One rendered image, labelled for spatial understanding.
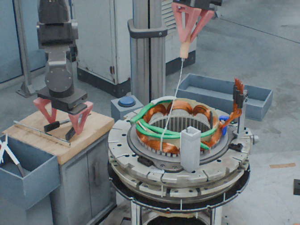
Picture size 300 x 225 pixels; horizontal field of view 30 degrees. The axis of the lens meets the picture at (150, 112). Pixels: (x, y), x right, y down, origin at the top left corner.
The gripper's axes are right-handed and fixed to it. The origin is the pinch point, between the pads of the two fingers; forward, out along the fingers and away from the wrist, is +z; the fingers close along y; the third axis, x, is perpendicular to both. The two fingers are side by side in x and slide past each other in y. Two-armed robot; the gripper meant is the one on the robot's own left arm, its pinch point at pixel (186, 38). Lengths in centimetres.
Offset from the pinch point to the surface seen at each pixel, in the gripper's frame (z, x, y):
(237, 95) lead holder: 9.5, -8.1, 10.7
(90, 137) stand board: 28.4, 20.8, -2.6
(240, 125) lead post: 16.5, -7.1, 16.0
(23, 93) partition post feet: 75, 241, 114
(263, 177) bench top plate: 38, 8, 54
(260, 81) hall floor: 36, 147, 241
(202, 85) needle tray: 15.0, 25.1, 37.8
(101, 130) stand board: 27.1, 21.8, 1.1
